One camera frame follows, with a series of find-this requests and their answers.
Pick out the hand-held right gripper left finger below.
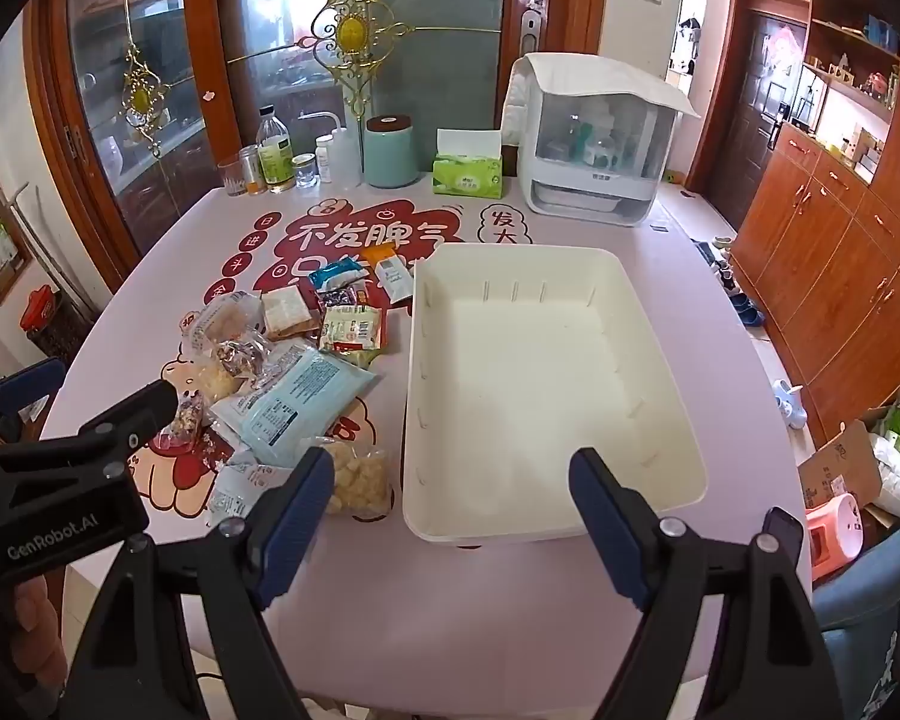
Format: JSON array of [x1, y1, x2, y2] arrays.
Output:
[[64, 446, 336, 720]]

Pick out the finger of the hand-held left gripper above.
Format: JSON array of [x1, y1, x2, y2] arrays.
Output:
[[82, 379, 179, 460], [0, 358, 69, 430]]

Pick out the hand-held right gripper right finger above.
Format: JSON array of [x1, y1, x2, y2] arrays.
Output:
[[568, 448, 845, 720]]

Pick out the white plastic storage bin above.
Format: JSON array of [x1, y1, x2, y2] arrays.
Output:
[[401, 243, 710, 545]]

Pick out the dark striped snack packet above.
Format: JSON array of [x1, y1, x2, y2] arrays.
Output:
[[318, 284, 369, 313]]

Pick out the small blue snack packet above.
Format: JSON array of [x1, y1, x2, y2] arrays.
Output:
[[307, 258, 373, 293]]

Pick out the orange white snack bar packet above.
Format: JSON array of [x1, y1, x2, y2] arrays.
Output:
[[363, 244, 415, 310]]

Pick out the person's left hand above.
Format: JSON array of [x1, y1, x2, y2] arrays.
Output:
[[11, 576, 70, 692]]

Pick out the small mixed nut packet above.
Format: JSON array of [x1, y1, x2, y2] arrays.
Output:
[[157, 390, 212, 452]]

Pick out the small white blue packet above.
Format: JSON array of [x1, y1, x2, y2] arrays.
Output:
[[205, 460, 295, 530]]

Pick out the clear bag of white puffs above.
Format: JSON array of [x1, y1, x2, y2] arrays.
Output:
[[318, 438, 392, 520]]

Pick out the clear bag of yellow chips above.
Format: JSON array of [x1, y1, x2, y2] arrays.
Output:
[[186, 358, 235, 407]]

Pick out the large light blue packet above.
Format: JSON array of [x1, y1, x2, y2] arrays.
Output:
[[210, 343, 384, 467]]

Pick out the clear bag of dark nuts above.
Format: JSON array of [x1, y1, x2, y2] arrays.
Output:
[[217, 337, 272, 385]]

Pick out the clear bag of pale pastries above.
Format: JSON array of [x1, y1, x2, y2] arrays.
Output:
[[190, 292, 265, 355]]

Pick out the brown biscuit packet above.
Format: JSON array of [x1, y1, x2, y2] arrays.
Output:
[[260, 288, 320, 339]]

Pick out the white and red snack packet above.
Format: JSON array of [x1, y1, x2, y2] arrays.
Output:
[[318, 305, 388, 354]]

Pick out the white toy robot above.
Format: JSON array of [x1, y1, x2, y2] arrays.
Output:
[[770, 380, 808, 430]]

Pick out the pink plastic stool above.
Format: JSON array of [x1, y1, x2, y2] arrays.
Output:
[[803, 493, 869, 583]]

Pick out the cardboard box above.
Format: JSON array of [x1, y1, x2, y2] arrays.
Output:
[[798, 418, 884, 512]]

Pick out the clear glass tumbler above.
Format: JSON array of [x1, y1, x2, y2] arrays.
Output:
[[217, 157, 250, 198]]

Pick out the blue slippers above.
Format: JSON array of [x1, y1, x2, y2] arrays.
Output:
[[727, 292, 766, 328]]

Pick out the glass cup with orange contents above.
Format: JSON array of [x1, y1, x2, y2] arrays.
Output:
[[238, 144, 264, 195]]

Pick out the blue chair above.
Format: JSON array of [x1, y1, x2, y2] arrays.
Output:
[[810, 516, 900, 720]]

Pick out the clear bottle with green label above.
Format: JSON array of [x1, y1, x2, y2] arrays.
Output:
[[257, 105, 298, 193]]

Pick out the wooden glass sliding door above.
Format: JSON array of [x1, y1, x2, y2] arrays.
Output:
[[24, 0, 610, 271]]

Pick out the white squeeze bottle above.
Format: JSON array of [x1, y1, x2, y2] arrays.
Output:
[[298, 110, 365, 185]]

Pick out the teal canister with brown lid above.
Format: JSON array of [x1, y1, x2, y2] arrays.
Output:
[[364, 114, 422, 189]]

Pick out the white dish dryer appliance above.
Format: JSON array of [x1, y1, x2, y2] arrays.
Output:
[[501, 52, 702, 229]]

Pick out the green tissue box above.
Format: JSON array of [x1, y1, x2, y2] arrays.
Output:
[[431, 127, 506, 200]]

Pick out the brown entry door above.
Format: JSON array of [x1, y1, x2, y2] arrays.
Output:
[[708, 0, 812, 193]]

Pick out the mop handle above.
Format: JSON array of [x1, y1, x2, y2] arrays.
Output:
[[3, 182, 77, 302]]

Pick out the wooden wall cabinet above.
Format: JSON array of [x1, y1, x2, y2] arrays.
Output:
[[730, 0, 900, 437]]

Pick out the silver door handle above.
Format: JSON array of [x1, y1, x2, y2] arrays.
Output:
[[520, 0, 545, 55]]

